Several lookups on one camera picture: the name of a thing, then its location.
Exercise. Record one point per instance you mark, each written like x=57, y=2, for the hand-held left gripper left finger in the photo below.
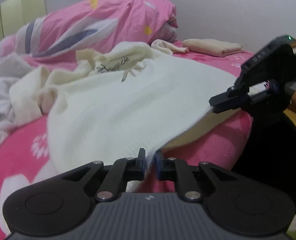
x=143, y=163

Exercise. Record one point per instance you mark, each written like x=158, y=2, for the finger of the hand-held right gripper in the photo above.
x=225, y=98
x=235, y=107

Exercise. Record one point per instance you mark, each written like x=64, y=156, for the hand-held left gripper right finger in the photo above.
x=158, y=165

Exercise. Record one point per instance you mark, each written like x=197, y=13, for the cream knit sweater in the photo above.
x=138, y=105

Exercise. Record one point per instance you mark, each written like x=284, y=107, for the pink floral blanket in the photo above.
x=212, y=140

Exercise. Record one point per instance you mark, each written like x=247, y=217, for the folded beige cloth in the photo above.
x=212, y=47

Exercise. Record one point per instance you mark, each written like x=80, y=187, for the grey patterned bundle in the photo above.
x=169, y=32

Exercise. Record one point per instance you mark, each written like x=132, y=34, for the pink patterned quilt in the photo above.
x=75, y=22

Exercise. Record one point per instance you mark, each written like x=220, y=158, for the white shirt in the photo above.
x=0, y=92

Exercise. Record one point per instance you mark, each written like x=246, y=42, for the pale yellow wardrobe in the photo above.
x=20, y=7

